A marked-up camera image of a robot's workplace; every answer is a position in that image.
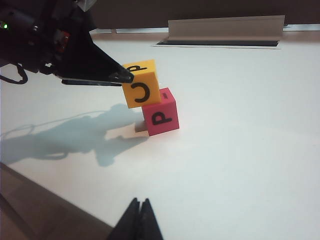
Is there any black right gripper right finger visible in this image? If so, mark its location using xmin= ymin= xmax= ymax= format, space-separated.
xmin=140 ymin=198 xmax=164 ymax=240

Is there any red foam letter block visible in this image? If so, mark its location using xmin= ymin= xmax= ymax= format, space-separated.
xmin=141 ymin=87 xmax=180 ymax=137

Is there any yellow foam letter block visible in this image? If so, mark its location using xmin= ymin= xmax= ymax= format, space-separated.
xmin=121 ymin=59 xmax=162 ymax=109

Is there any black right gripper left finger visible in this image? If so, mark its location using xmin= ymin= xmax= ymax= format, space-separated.
xmin=106 ymin=197 xmax=142 ymax=240

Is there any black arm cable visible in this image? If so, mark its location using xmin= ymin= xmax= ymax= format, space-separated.
xmin=0 ymin=63 xmax=28 ymax=85

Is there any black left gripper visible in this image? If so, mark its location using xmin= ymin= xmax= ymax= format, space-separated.
xmin=0 ymin=0 xmax=135 ymax=88

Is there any grey fabric desk divider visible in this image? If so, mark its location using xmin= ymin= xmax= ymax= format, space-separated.
xmin=84 ymin=0 xmax=320 ymax=29

